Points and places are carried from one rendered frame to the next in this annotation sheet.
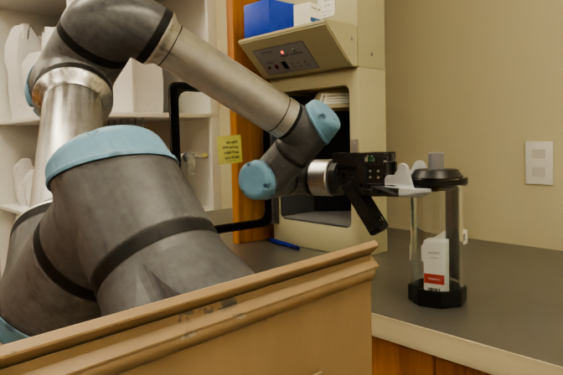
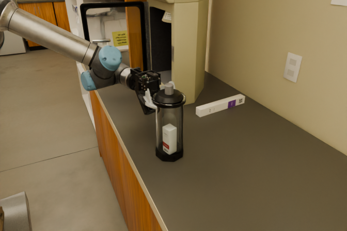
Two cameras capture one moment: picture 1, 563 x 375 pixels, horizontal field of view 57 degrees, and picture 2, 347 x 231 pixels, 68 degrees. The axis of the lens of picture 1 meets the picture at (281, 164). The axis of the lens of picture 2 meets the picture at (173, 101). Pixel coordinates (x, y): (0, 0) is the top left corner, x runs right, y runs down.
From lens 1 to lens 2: 0.63 m
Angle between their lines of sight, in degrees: 29
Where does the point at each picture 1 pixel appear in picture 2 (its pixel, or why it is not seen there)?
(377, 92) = (190, 17)
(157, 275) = not seen: outside the picture
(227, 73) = (44, 37)
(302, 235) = not seen: hidden behind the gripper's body
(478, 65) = not seen: outside the picture
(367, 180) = (141, 88)
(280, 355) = not seen: outside the picture
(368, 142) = (181, 48)
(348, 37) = not seen: outside the picture
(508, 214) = (272, 91)
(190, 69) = (23, 35)
